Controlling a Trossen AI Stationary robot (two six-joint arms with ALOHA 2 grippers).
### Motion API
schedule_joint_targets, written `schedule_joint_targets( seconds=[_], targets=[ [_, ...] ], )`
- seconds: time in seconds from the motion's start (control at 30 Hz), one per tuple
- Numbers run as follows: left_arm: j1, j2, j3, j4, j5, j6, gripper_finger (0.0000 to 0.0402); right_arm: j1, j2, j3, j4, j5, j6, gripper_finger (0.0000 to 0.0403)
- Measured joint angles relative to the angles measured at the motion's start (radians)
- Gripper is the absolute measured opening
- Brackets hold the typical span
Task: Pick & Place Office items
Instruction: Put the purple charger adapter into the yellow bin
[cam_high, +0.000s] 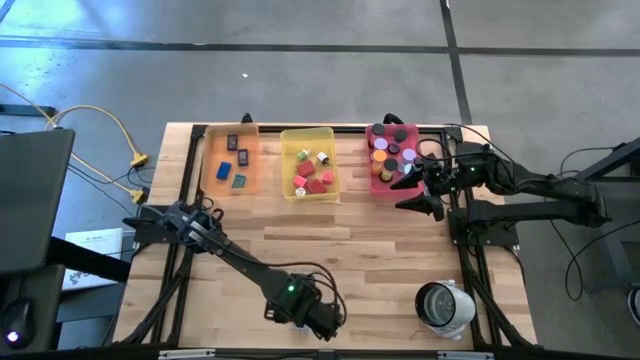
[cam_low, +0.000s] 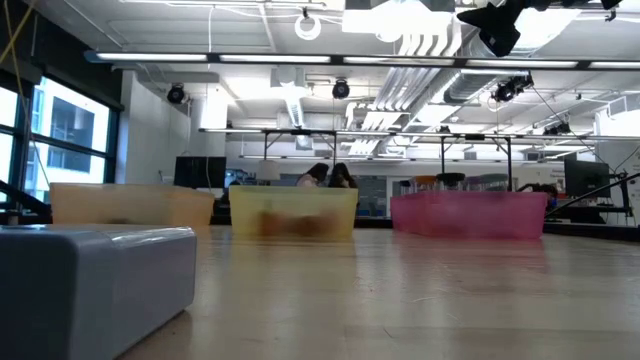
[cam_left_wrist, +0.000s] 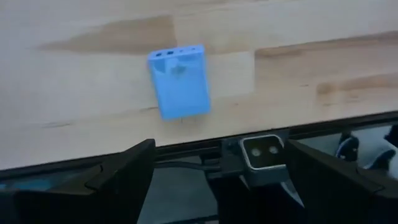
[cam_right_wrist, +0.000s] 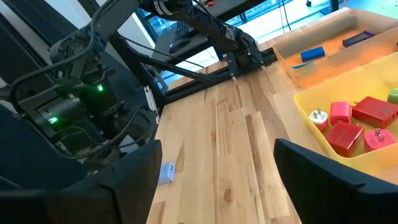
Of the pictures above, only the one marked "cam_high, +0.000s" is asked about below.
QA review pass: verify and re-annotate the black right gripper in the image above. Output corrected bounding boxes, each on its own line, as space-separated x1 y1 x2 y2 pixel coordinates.
389 142 489 223

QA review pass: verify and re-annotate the black sand timer yellow sand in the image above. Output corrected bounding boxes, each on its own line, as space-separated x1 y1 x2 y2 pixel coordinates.
378 157 400 183

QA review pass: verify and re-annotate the orange sand timer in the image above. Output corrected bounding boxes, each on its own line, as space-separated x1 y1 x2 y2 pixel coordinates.
369 149 389 175

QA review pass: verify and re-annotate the black sand timer red sand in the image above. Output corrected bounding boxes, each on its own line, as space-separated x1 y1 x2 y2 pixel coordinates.
368 122 387 150

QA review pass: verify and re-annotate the pink translucent plastic bin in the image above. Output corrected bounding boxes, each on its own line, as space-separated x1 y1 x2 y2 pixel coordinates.
365 123 429 200

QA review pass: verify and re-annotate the yellow translucent plastic bin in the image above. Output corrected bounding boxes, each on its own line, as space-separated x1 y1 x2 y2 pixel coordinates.
279 126 341 203

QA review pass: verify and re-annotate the orange translucent plastic bin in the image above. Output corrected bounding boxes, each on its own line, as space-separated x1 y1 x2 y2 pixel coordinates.
199 123 261 197

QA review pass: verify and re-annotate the dark metal stand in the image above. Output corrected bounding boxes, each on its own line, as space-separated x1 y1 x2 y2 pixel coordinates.
549 137 640 294

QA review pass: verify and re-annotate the white booklet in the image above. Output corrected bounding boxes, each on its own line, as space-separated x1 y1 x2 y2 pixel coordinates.
62 227 125 292

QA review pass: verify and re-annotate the black side desk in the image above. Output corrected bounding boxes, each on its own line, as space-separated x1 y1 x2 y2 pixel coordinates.
0 234 134 354

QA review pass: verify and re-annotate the person's foot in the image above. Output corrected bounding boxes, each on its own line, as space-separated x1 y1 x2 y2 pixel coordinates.
627 287 640 327

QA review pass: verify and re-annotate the black computer mouse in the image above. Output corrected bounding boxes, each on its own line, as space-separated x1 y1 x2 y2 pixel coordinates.
0 297 37 351

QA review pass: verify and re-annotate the black side monitor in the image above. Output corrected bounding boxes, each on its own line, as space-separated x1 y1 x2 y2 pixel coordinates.
0 128 76 275

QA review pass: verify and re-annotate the black floor bar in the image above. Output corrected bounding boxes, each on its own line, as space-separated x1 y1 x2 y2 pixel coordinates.
0 103 57 117

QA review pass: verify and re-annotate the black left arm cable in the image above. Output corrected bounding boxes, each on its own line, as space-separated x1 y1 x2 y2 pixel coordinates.
239 259 350 322

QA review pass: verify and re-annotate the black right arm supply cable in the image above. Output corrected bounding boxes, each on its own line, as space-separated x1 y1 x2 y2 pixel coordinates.
442 122 506 152

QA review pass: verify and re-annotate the black aluminium table frame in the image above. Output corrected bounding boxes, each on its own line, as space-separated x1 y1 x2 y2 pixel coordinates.
112 122 539 351

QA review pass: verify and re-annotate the silver frame bracket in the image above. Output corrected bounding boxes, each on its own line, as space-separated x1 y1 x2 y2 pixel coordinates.
437 350 494 360
158 348 216 360

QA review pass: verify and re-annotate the black floor cable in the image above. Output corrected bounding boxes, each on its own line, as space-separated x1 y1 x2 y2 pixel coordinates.
549 219 640 302

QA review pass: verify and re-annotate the yellow extension cable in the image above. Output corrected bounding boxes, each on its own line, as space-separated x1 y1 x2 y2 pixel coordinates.
0 82 151 204

